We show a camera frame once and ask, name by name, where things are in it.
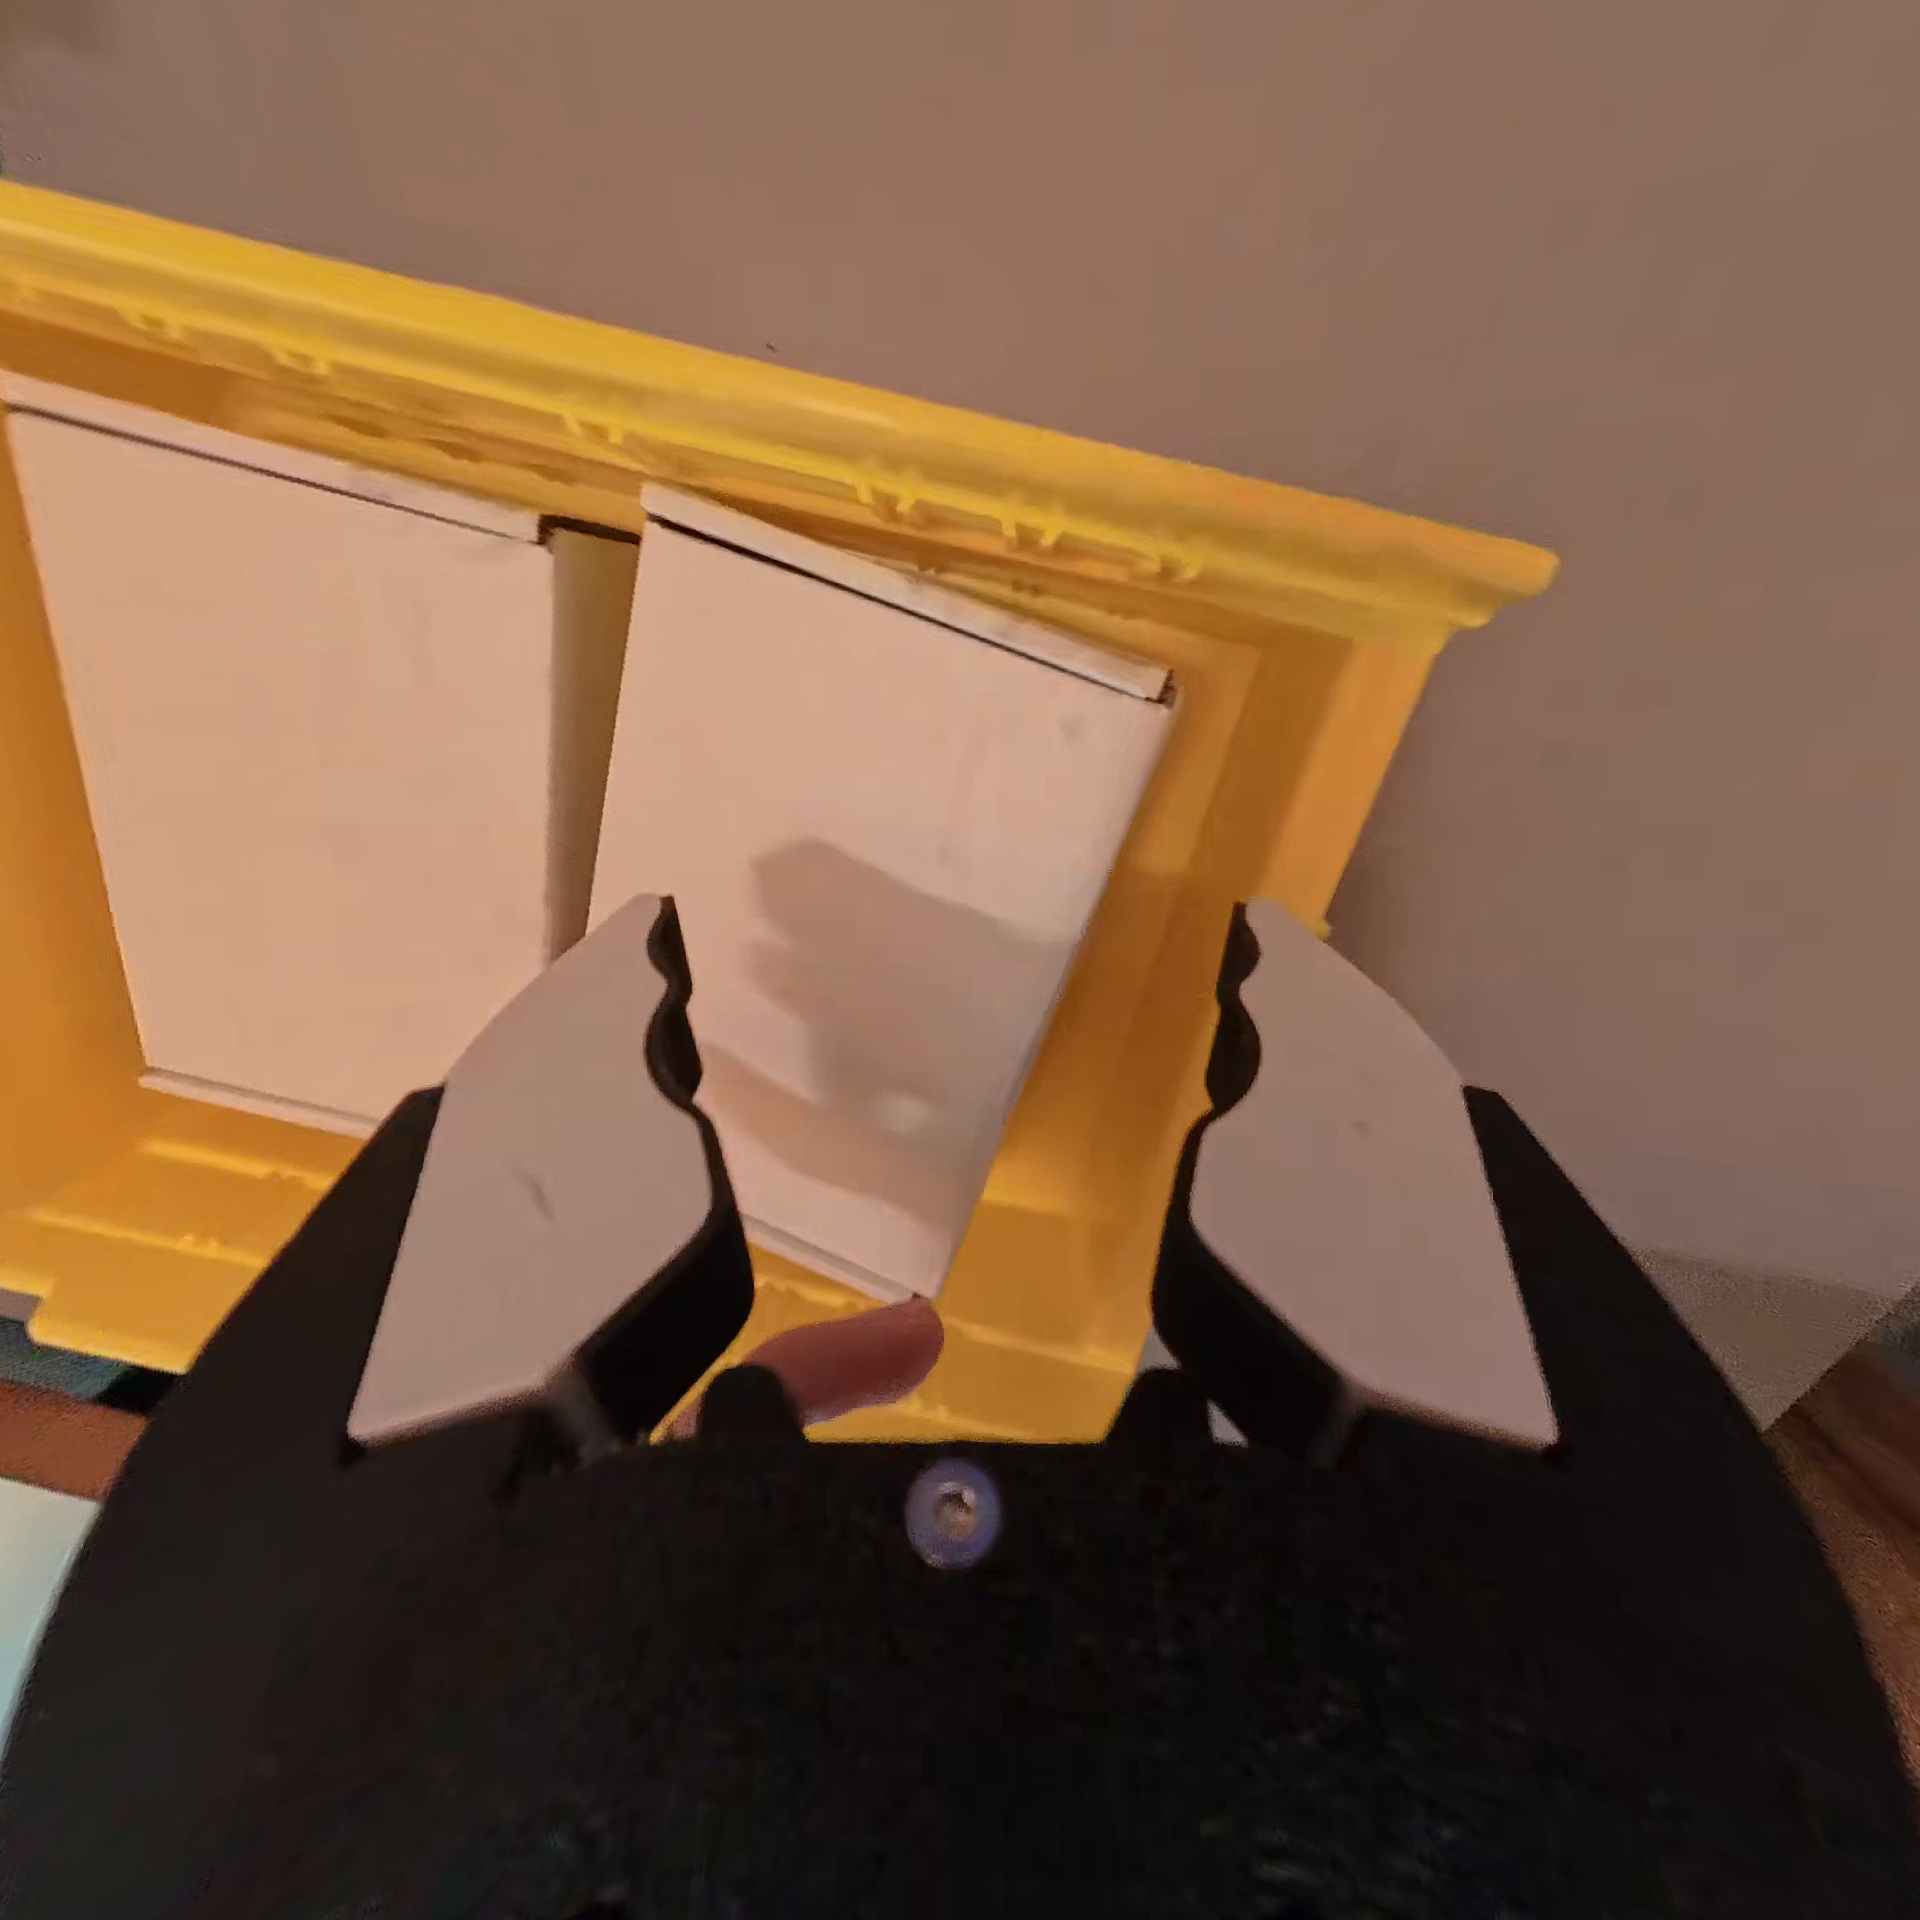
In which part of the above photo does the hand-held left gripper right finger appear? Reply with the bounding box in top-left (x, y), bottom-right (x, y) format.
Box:
top-left (1153, 896), bottom-right (1560, 1470)

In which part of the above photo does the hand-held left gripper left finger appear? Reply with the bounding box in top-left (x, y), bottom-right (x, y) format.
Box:
top-left (346, 895), bottom-right (757, 1470)

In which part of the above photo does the yellow plastic bin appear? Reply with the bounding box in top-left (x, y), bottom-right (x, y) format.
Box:
top-left (0, 179), bottom-right (1560, 1445)

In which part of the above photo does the white cardboard box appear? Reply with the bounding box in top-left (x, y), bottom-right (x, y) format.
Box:
top-left (0, 367), bottom-right (560, 1139)
top-left (585, 480), bottom-right (1182, 1304)

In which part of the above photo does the person's left hand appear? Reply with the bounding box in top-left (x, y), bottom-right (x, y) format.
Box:
top-left (742, 1299), bottom-right (948, 1429)

